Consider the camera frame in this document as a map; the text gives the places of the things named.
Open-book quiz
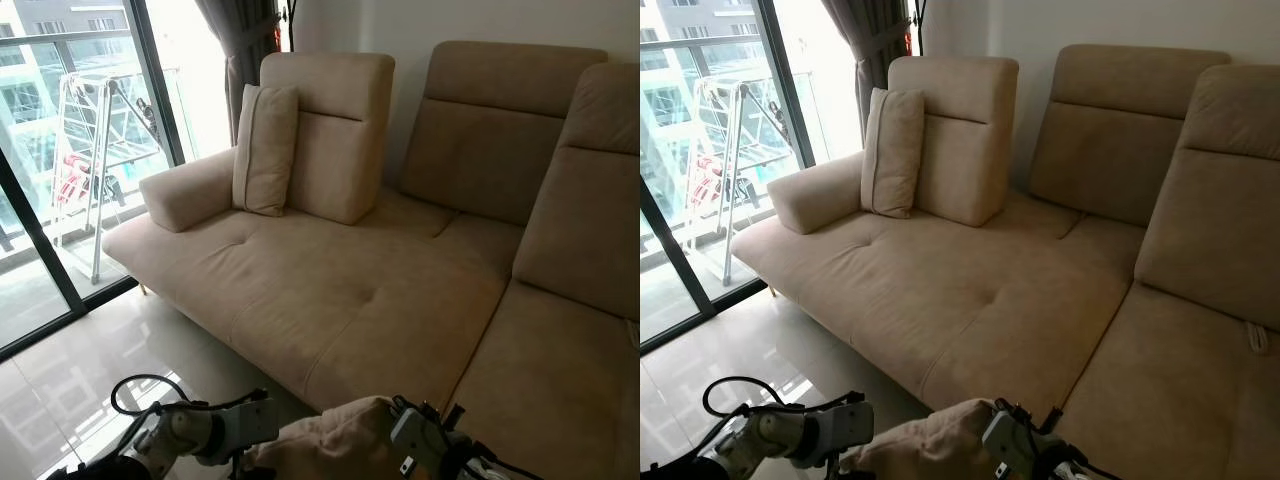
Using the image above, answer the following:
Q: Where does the beige fabric sectional sofa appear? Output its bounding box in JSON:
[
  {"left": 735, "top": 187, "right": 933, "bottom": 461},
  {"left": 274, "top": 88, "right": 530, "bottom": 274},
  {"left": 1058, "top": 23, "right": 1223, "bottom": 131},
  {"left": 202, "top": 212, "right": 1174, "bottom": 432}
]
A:
[
  {"left": 102, "top": 40, "right": 641, "bottom": 480},
  {"left": 728, "top": 44, "right": 1280, "bottom": 480}
]

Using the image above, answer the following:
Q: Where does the beige upright sofa pillow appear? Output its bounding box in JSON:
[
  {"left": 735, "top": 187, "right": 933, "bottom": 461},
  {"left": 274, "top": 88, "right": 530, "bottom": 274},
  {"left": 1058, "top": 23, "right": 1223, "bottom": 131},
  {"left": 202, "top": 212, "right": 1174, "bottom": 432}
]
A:
[
  {"left": 860, "top": 88, "right": 926, "bottom": 219},
  {"left": 232, "top": 84, "right": 300, "bottom": 218}
]

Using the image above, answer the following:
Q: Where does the white folding drying rack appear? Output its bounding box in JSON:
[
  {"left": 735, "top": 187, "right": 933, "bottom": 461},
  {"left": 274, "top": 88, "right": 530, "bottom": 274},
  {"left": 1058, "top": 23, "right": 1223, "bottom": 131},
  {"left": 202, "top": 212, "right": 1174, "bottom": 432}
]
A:
[
  {"left": 655, "top": 78, "right": 793, "bottom": 288},
  {"left": 50, "top": 68, "right": 167, "bottom": 287}
]

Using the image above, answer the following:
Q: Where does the grey brown curtain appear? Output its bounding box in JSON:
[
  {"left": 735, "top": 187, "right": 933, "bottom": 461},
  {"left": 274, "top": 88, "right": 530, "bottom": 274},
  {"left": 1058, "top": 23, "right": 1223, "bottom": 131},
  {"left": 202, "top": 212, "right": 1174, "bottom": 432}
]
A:
[
  {"left": 195, "top": 0, "right": 282, "bottom": 147},
  {"left": 820, "top": 0, "right": 917, "bottom": 143}
]

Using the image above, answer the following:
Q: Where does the grey balcony railing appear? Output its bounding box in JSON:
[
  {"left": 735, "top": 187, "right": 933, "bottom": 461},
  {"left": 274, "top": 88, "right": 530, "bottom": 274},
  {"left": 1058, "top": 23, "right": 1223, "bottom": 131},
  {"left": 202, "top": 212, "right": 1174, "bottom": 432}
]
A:
[
  {"left": 640, "top": 34, "right": 763, "bottom": 59},
  {"left": 0, "top": 28, "right": 136, "bottom": 53}
]

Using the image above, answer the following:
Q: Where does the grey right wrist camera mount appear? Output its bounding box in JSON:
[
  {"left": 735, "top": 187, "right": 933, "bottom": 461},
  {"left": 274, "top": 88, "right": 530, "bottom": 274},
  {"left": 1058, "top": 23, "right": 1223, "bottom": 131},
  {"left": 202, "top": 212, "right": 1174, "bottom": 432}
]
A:
[
  {"left": 390, "top": 405, "right": 453, "bottom": 477},
  {"left": 981, "top": 408, "right": 1043, "bottom": 477}
]

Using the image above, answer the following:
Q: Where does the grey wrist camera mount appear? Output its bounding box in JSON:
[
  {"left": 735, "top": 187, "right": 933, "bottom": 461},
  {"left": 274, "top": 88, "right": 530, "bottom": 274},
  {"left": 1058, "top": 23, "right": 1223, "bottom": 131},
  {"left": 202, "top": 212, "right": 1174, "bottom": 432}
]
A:
[
  {"left": 981, "top": 408, "right": 1043, "bottom": 477},
  {"left": 800, "top": 395, "right": 875, "bottom": 463},
  {"left": 390, "top": 405, "right": 453, "bottom": 477},
  {"left": 205, "top": 392, "right": 280, "bottom": 466}
]

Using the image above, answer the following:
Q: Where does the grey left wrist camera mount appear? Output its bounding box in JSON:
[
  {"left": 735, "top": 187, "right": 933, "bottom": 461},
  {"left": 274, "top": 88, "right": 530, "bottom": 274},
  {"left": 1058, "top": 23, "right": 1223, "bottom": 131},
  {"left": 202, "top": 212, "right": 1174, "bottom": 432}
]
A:
[
  {"left": 800, "top": 395, "right": 875, "bottom": 463},
  {"left": 205, "top": 392, "right": 280, "bottom": 466}
]

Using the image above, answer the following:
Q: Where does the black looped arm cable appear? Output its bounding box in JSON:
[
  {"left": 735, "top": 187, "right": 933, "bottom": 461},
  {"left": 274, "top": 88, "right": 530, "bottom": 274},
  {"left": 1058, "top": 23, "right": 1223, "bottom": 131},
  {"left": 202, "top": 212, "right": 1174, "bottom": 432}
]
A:
[
  {"left": 702, "top": 376, "right": 793, "bottom": 417},
  {"left": 110, "top": 374, "right": 193, "bottom": 417}
]

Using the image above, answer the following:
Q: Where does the black sliding door frame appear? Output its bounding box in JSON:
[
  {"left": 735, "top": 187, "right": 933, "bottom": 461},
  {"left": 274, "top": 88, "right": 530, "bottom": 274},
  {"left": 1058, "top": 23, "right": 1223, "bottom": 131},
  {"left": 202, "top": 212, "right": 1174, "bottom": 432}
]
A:
[
  {"left": 0, "top": 0, "right": 191, "bottom": 363},
  {"left": 640, "top": 0, "right": 817, "bottom": 355}
]

